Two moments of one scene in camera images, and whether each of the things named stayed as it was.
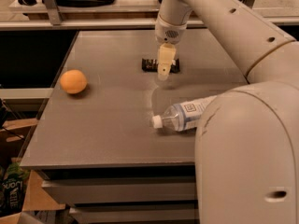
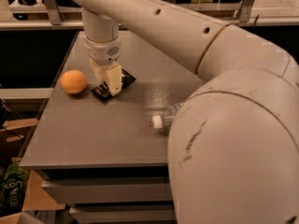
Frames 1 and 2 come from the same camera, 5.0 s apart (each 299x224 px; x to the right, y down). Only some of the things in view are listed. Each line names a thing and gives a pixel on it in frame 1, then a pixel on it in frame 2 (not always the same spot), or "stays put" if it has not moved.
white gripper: x=169 y=33 → x=101 y=52
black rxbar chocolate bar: x=152 y=65 → x=103 y=91
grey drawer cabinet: x=94 y=141 stays put
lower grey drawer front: x=115 y=214 stays put
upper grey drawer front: x=135 y=189 stays put
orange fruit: x=73 y=81 stays put
